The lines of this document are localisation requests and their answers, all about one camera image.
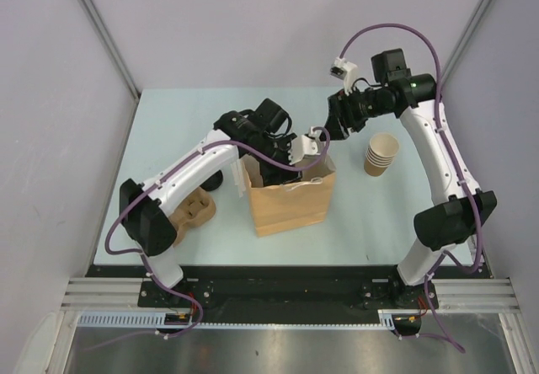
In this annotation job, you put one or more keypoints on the brown paper bag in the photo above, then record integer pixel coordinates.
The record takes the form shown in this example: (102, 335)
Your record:
(280, 208)

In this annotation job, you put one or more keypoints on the brown pulp cup carrier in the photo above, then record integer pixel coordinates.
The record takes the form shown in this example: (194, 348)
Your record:
(194, 211)

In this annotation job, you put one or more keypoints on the stack of brown paper cups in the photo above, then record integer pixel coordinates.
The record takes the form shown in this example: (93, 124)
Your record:
(381, 151)

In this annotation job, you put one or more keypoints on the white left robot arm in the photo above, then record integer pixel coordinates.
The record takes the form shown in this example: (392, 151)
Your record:
(145, 208)

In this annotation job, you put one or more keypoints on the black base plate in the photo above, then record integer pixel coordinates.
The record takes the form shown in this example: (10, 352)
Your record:
(357, 286)

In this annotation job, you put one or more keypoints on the white slotted cable duct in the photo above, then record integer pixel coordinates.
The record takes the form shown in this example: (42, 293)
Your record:
(121, 319)

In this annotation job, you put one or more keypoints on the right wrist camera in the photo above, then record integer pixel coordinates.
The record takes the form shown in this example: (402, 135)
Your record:
(346, 71)

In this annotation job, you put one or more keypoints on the aluminium frame rail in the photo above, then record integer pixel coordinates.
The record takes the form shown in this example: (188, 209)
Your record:
(454, 295)

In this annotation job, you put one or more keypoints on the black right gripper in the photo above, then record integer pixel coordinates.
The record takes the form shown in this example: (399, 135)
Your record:
(341, 103)

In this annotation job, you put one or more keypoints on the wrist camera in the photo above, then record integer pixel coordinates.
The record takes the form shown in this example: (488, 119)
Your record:
(313, 144)
(346, 71)

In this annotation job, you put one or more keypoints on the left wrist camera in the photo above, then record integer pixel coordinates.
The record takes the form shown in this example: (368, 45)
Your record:
(313, 144)

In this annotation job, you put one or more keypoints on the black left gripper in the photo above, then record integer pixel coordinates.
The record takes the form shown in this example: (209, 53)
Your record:
(271, 176)

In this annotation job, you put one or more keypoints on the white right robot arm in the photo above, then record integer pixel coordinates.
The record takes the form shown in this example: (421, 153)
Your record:
(460, 207)

